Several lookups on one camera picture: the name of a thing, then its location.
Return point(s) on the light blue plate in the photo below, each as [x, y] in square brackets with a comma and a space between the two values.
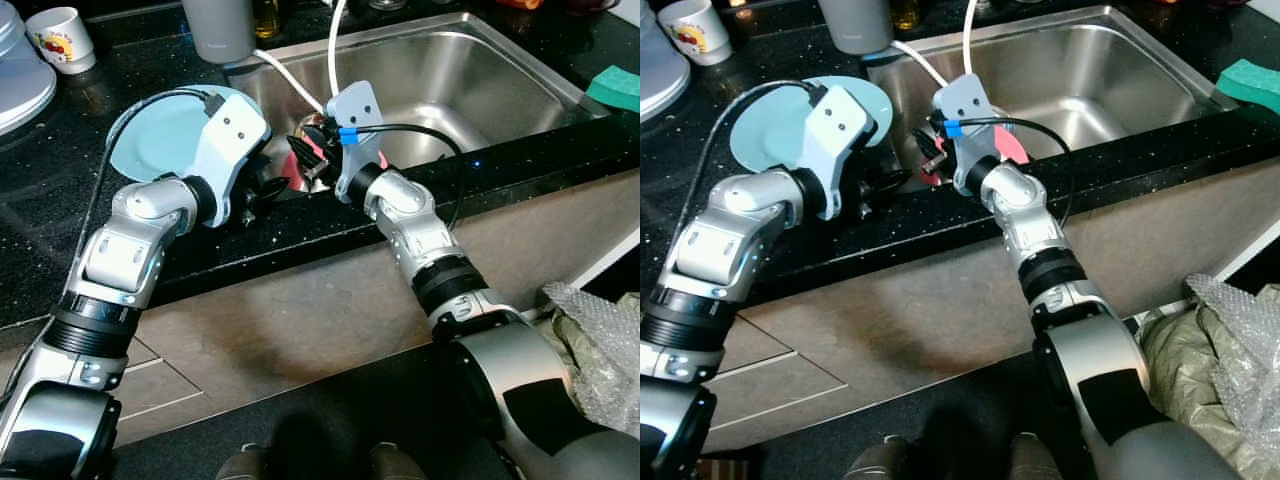
[160, 135]
[775, 130]

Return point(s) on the grey robot foot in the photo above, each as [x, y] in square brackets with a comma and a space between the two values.
[242, 465]
[1037, 458]
[400, 463]
[877, 460]

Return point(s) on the brown cabinet front panel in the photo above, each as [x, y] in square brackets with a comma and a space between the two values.
[300, 300]
[900, 300]

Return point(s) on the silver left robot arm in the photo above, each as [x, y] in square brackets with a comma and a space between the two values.
[120, 250]
[710, 250]

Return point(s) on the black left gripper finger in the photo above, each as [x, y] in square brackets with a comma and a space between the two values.
[897, 180]
[281, 171]

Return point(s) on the pink plate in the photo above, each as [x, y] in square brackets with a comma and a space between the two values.
[290, 175]
[1012, 147]

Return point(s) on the orange container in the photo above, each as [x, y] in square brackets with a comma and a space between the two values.
[520, 4]

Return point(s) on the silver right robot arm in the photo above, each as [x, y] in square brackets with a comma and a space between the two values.
[1020, 215]
[420, 235]

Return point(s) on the stainless steel sink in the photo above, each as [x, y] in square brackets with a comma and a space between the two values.
[1110, 70]
[480, 80]

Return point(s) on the white mug with print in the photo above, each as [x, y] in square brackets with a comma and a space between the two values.
[60, 45]
[695, 35]

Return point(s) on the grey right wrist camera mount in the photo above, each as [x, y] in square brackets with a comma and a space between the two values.
[355, 110]
[965, 100]

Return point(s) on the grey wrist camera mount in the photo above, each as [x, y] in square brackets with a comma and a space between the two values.
[355, 110]
[835, 130]
[235, 140]
[965, 100]

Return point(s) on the green sponge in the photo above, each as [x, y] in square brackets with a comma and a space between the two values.
[615, 88]
[1250, 85]

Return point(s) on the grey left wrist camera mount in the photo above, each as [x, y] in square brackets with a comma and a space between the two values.
[235, 140]
[835, 130]

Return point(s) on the small steel bowl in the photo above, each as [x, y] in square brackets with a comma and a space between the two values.
[315, 122]

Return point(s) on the white plate stack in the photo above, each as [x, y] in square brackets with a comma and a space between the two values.
[660, 80]
[20, 90]

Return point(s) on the grey right robot foot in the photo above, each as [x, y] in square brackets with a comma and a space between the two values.
[400, 463]
[1037, 458]

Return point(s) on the purple mug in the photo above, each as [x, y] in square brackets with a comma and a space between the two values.
[590, 5]

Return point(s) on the clear glass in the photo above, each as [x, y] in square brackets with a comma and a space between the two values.
[385, 4]

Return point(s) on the grey plastic cup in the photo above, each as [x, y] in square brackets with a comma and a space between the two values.
[855, 25]
[215, 30]

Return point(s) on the yellow oil bottle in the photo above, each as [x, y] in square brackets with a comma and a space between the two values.
[905, 12]
[266, 15]

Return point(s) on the clear bubble wrap sheet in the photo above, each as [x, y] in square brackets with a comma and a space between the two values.
[610, 360]
[1245, 360]

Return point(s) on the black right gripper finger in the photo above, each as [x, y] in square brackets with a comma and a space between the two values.
[312, 145]
[318, 172]
[937, 160]
[934, 130]

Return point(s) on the olive green bag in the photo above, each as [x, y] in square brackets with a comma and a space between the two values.
[1170, 350]
[575, 345]

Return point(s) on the grey left robot foot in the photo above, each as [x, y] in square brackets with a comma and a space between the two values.
[242, 465]
[877, 460]

